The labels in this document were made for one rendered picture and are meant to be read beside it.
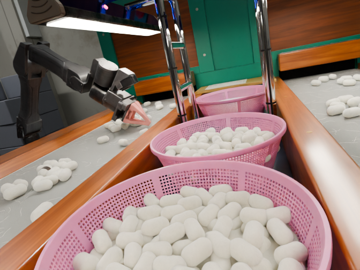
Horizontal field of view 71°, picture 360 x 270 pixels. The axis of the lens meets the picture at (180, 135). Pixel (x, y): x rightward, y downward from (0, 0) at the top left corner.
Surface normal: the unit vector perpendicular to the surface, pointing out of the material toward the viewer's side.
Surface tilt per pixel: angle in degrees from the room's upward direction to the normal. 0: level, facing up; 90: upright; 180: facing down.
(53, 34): 90
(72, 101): 90
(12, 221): 0
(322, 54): 90
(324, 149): 0
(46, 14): 90
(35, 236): 0
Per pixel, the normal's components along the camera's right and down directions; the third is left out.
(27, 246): -0.20, -0.94
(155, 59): -0.26, 0.32
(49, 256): 0.88, -0.47
